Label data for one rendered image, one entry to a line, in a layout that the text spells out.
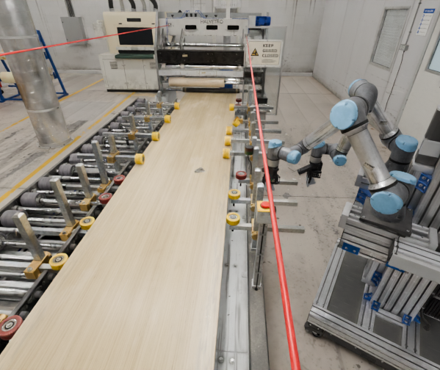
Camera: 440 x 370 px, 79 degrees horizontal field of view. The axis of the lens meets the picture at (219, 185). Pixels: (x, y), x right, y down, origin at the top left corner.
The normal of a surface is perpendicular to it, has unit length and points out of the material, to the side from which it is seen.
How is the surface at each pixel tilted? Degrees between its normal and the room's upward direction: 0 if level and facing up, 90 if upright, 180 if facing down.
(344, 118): 84
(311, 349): 0
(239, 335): 0
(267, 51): 90
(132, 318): 0
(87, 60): 90
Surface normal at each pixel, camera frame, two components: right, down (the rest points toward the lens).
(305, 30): -0.04, 0.54
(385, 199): -0.64, 0.50
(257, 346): 0.00, -0.84
